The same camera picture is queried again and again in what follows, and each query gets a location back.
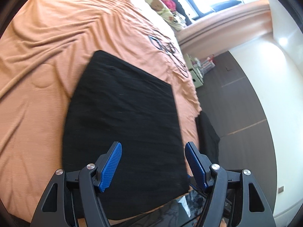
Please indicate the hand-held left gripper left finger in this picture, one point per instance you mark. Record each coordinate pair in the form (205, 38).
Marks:
(111, 165)

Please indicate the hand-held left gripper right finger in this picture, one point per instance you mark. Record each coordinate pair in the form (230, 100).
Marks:
(195, 165)

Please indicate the black pants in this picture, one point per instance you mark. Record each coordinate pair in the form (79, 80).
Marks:
(125, 113)

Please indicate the dark cloth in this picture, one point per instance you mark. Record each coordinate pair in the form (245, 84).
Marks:
(208, 134)

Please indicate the small white side cabinet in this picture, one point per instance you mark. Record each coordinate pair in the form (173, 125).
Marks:
(197, 72)

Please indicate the orange blanket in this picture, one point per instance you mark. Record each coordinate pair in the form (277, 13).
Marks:
(59, 40)

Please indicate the pink curtain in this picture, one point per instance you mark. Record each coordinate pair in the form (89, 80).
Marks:
(224, 21)

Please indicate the cream duvet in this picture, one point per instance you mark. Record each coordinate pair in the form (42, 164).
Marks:
(151, 14)

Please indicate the dark jacket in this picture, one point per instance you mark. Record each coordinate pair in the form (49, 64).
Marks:
(182, 7)

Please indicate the wall socket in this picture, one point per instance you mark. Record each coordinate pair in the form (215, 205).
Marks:
(280, 189)

